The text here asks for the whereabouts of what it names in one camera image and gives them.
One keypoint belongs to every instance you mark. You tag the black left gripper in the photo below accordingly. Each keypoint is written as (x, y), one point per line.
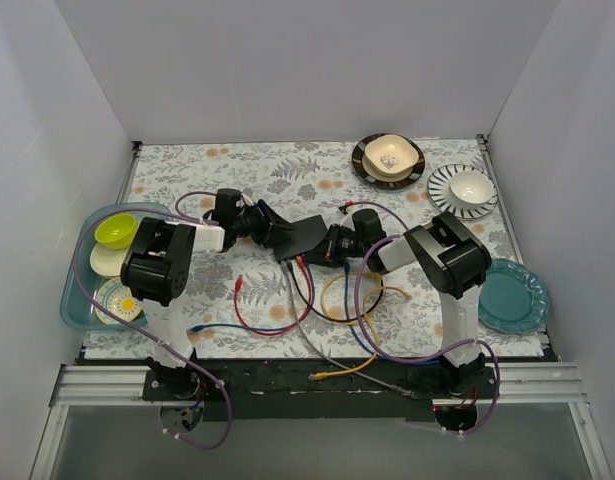
(266, 227)

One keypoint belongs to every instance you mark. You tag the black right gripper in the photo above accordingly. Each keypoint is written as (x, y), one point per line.
(327, 245)

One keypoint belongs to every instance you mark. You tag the black network switch box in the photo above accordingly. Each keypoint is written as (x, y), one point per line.
(305, 236)

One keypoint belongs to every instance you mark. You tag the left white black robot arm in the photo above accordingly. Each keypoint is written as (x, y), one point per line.
(157, 264)

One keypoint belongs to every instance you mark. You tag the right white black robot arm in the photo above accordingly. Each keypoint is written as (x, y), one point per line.
(453, 260)

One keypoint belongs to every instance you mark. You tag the dark brown round plate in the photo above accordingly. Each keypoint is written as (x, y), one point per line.
(356, 161)

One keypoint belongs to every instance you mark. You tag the cream square bowl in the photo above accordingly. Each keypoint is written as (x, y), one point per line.
(390, 158)

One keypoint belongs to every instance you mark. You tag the blue striped white plate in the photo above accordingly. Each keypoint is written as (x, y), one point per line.
(441, 196)

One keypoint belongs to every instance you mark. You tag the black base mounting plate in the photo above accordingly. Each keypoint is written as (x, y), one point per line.
(282, 389)

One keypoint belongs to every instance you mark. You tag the white round bowl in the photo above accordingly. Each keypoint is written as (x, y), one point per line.
(473, 188)

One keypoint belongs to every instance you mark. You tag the lime green plastic bowl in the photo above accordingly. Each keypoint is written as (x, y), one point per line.
(117, 232)

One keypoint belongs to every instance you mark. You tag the cream plastic plate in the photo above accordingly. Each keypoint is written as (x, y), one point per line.
(107, 262)

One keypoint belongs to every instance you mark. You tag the patterned bowl with yellow centre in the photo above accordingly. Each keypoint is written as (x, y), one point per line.
(115, 297)

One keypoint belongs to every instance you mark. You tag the teal scalloped plate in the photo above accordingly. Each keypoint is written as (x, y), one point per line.
(513, 299)

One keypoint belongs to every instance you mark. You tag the teal plastic tray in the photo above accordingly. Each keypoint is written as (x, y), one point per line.
(75, 308)

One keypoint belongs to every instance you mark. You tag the aluminium frame rail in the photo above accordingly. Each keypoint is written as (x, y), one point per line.
(119, 421)

